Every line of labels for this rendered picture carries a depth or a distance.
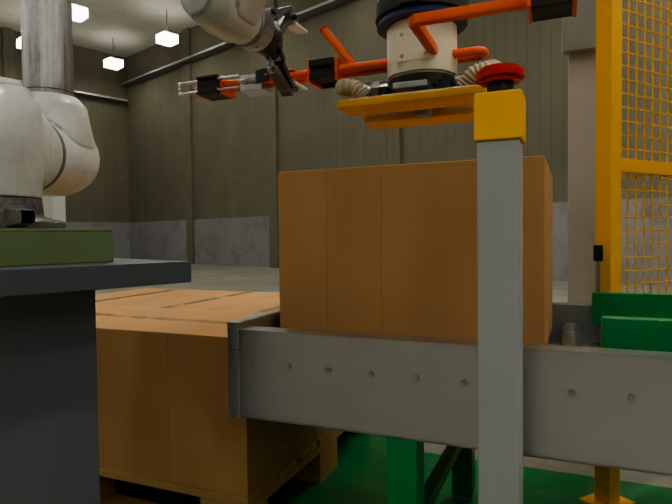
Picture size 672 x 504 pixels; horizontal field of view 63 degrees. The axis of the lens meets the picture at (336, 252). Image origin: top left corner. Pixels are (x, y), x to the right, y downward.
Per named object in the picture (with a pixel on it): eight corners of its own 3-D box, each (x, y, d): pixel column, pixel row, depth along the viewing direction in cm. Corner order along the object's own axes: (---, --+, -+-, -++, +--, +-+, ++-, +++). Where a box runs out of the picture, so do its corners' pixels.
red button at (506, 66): (526, 98, 84) (526, 71, 84) (523, 87, 78) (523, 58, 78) (479, 103, 87) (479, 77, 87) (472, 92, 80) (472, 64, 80)
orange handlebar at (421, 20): (537, 57, 129) (537, 42, 129) (531, 9, 101) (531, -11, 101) (204, 99, 163) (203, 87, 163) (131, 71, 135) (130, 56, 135)
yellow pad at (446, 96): (491, 103, 126) (491, 81, 126) (486, 92, 117) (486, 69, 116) (351, 117, 139) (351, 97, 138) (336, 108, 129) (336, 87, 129)
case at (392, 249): (552, 326, 146) (552, 174, 145) (544, 357, 110) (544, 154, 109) (343, 315, 170) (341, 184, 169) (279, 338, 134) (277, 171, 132)
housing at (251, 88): (273, 94, 155) (273, 78, 155) (261, 88, 149) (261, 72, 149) (251, 97, 158) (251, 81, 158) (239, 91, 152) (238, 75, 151)
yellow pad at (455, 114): (499, 119, 143) (499, 99, 143) (495, 111, 134) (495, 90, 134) (374, 130, 156) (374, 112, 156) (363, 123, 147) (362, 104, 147)
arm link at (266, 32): (223, 48, 110) (239, 56, 116) (263, 42, 107) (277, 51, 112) (222, 1, 110) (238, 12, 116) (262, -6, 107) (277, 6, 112)
